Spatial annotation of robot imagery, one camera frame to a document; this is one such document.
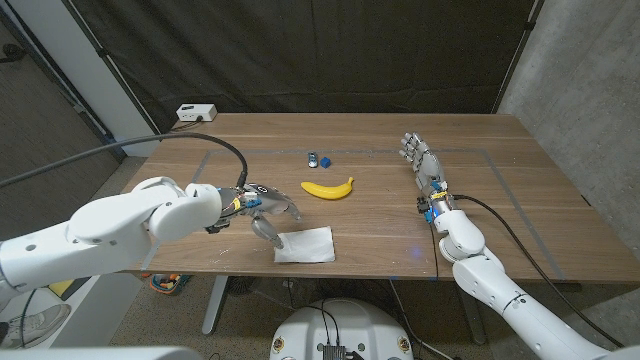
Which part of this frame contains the black backdrop stand pole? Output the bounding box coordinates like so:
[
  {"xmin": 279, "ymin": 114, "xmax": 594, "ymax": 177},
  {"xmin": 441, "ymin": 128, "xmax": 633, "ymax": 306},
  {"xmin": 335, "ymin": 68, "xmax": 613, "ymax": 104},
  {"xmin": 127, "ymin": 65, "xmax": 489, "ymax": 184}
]
[
  {"xmin": 491, "ymin": 0, "xmax": 546, "ymax": 115},
  {"xmin": 60, "ymin": 0, "xmax": 162, "ymax": 137}
]

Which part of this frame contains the black wall hook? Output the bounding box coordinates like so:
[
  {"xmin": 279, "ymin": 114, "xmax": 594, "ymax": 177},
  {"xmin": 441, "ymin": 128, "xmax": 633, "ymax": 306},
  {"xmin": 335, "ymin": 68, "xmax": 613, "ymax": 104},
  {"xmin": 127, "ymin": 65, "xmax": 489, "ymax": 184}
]
[{"xmin": 0, "ymin": 43, "xmax": 27, "ymax": 65}]

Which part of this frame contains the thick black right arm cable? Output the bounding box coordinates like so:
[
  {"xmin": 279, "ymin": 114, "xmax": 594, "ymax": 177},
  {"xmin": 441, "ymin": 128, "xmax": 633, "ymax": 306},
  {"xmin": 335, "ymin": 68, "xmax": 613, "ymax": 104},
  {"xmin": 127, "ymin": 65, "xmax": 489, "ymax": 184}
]
[{"xmin": 452, "ymin": 193, "xmax": 626, "ymax": 350}]

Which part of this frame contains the orange blue floor item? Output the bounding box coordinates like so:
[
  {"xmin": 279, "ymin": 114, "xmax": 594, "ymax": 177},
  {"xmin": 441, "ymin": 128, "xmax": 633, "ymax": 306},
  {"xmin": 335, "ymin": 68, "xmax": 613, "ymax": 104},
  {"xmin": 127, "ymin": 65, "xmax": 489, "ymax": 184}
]
[{"xmin": 149, "ymin": 272, "xmax": 192, "ymax": 296}]

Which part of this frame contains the grey white sneaker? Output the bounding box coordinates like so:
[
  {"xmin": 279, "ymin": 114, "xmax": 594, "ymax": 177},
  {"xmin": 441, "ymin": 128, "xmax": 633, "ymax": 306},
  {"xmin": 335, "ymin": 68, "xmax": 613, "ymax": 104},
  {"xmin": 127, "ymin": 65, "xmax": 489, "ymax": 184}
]
[{"xmin": 0, "ymin": 303, "xmax": 72, "ymax": 350}]

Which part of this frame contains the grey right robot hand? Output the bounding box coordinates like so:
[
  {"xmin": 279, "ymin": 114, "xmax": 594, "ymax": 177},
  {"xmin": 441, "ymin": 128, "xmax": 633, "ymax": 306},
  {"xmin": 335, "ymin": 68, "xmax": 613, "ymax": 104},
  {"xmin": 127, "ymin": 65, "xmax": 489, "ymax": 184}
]
[{"xmin": 398, "ymin": 131, "xmax": 449, "ymax": 201}]

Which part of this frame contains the yellow banana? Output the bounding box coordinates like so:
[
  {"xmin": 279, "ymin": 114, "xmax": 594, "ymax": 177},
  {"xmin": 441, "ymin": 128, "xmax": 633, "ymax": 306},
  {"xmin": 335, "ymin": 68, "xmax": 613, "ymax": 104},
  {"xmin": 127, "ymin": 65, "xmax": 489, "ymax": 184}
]
[{"xmin": 300, "ymin": 176, "xmax": 356, "ymax": 201}]

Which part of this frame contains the thin black right arm wire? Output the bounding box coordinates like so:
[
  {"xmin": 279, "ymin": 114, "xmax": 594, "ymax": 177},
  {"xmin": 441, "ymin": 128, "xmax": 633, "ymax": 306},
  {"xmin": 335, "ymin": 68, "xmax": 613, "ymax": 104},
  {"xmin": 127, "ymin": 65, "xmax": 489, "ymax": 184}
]
[{"xmin": 428, "ymin": 219, "xmax": 440, "ymax": 280}]

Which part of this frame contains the white power strip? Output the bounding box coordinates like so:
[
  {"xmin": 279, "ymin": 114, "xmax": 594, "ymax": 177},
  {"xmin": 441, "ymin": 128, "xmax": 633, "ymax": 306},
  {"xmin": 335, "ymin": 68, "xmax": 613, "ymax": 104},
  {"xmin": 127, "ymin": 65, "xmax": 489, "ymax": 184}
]
[{"xmin": 175, "ymin": 103, "xmax": 218, "ymax": 123}]

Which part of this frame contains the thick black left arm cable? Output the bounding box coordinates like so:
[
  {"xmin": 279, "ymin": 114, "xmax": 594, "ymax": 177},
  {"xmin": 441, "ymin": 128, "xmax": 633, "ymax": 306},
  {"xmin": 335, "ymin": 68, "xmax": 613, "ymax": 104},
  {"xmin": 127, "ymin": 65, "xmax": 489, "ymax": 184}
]
[{"xmin": 0, "ymin": 131, "xmax": 250, "ymax": 190}]

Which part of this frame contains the white table leg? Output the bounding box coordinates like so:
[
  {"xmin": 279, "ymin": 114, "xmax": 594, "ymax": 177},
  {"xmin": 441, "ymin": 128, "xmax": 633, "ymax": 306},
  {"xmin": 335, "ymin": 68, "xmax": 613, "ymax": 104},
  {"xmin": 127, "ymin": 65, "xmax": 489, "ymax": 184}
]
[{"xmin": 201, "ymin": 275, "xmax": 230, "ymax": 336}]

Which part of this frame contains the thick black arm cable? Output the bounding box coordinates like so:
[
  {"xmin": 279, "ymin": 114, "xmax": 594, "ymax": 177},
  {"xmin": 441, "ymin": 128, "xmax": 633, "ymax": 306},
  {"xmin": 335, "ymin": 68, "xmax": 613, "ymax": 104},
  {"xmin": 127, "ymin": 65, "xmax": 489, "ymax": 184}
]
[
  {"xmin": 0, "ymin": 131, "xmax": 250, "ymax": 190},
  {"xmin": 452, "ymin": 193, "xmax": 626, "ymax": 350}
]

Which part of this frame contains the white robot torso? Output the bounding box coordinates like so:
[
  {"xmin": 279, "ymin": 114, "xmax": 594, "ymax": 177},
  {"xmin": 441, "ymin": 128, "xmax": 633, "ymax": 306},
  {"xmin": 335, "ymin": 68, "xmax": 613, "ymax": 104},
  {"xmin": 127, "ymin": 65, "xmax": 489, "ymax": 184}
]
[{"xmin": 269, "ymin": 298, "xmax": 415, "ymax": 360}]

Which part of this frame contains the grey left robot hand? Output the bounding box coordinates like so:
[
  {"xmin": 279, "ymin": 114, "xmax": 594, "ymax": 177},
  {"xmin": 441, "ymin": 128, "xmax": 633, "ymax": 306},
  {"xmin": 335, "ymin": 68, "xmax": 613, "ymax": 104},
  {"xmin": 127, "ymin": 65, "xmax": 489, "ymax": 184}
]
[{"xmin": 218, "ymin": 182, "xmax": 304, "ymax": 251}]

